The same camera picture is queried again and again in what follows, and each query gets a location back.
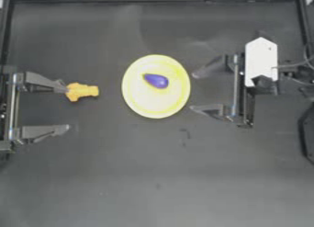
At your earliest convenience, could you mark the purple toy eggplant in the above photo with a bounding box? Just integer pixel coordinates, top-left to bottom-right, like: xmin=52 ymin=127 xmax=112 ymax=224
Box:
xmin=141 ymin=73 xmax=171 ymax=90

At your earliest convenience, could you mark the yellow plate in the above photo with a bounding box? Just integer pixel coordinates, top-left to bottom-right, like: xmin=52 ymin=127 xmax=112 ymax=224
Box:
xmin=120 ymin=53 xmax=192 ymax=119

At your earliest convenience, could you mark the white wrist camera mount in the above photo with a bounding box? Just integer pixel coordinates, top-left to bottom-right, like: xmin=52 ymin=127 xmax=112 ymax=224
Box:
xmin=244 ymin=36 xmax=279 ymax=88

